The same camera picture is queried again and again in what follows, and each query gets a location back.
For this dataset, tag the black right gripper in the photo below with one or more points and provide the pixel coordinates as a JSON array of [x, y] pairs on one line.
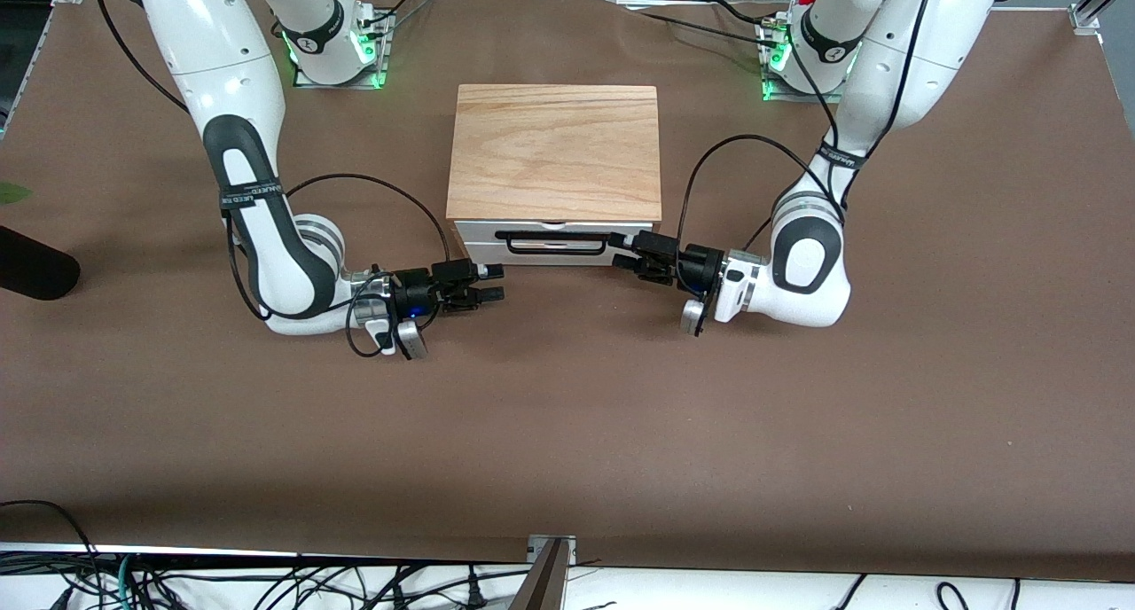
[[413, 289]]

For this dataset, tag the white plain drawer front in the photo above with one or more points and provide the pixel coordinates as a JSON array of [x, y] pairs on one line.
[[479, 254]]

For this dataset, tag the large black rounded object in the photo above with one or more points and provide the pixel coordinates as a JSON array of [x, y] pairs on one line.
[[35, 273]]

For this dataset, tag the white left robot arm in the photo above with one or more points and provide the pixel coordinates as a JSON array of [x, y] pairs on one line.
[[904, 51]]

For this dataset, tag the brown paper table cover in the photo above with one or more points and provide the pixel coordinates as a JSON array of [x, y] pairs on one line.
[[567, 397]]

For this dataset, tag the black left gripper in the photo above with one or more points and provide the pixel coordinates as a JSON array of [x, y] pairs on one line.
[[700, 265]]

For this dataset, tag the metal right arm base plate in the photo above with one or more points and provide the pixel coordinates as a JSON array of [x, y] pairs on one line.
[[383, 65]]

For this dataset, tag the light wooden drawer cabinet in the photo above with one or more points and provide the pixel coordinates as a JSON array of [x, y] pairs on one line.
[[554, 149]]

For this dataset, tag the grey metal bracket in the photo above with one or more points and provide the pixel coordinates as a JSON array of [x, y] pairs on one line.
[[551, 543]]

